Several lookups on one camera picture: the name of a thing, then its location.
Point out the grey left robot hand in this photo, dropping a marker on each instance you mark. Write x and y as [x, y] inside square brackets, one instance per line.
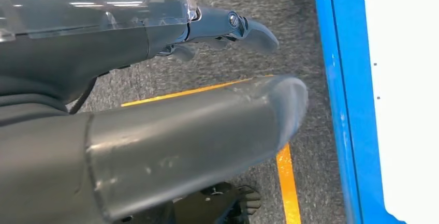
[154, 147]

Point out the black robot foot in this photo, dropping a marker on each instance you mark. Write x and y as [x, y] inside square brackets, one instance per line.
[205, 205]

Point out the blue metal shelf rack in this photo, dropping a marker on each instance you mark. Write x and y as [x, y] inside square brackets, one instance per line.
[343, 78]

